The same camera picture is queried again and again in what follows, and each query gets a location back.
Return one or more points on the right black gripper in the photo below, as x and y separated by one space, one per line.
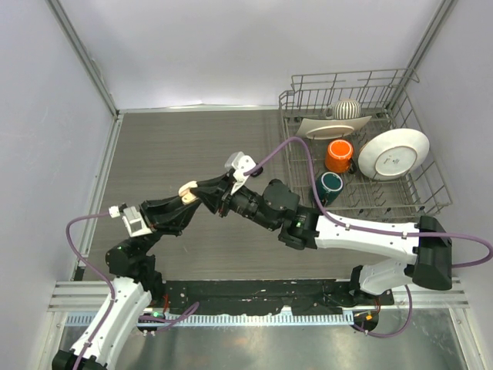
211 191

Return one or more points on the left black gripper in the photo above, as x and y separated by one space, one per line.
169 215

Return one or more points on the beige earbud charging case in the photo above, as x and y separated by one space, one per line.
185 192

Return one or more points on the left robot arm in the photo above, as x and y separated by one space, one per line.
136 283

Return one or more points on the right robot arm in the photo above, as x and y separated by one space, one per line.
415 253

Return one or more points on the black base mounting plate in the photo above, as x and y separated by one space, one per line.
263 297

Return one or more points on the teal mug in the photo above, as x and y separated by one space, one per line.
328 187

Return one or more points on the white square plate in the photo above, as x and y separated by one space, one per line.
327 129

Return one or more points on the orange mug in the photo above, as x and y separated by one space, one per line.
339 156

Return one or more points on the striped ceramic mug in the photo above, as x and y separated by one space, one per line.
343 109

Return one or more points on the white round plate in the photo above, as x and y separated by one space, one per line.
393 154

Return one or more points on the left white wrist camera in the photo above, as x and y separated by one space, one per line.
133 218

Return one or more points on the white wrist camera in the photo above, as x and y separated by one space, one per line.
240 163
133 218

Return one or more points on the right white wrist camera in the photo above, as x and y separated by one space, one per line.
240 163

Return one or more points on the white slotted cable duct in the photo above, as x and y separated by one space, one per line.
284 318

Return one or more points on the grey wire dish rack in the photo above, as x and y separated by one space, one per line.
382 95

